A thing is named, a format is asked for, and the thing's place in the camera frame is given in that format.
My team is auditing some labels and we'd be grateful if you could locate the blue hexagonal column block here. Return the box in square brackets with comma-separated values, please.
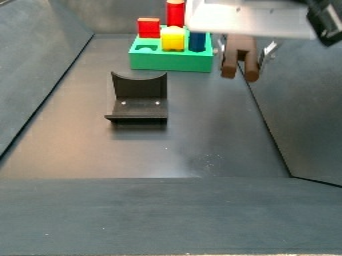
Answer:
[188, 32, 206, 52]

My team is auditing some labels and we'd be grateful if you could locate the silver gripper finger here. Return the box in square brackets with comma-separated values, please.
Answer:
[215, 34, 227, 64]
[258, 40, 282, 69]

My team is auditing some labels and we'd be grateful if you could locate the brown square-circle forked object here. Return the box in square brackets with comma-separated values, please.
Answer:
[221, 34, 259, 82]

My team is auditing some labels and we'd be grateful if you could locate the green block base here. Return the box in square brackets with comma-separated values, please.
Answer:
[128, 31, 214, 73]

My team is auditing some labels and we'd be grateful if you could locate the black fixture stand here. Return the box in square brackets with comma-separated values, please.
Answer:
[104, 72, 168, 122]

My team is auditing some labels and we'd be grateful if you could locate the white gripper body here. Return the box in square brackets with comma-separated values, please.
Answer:
[184, 0, 315, 39]

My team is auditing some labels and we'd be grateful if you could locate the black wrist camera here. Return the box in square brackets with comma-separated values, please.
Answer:
[305, 0, 342, 47]

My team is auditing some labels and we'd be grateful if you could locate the red cube block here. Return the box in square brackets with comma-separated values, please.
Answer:
[136, 17, 160, 38]

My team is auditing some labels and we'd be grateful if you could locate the red cylinder block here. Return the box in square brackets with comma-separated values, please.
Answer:
[166, 0, 184, 27]

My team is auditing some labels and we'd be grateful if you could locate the yellow rounded block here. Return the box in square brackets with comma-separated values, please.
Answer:
[160, 26, 186, 51]

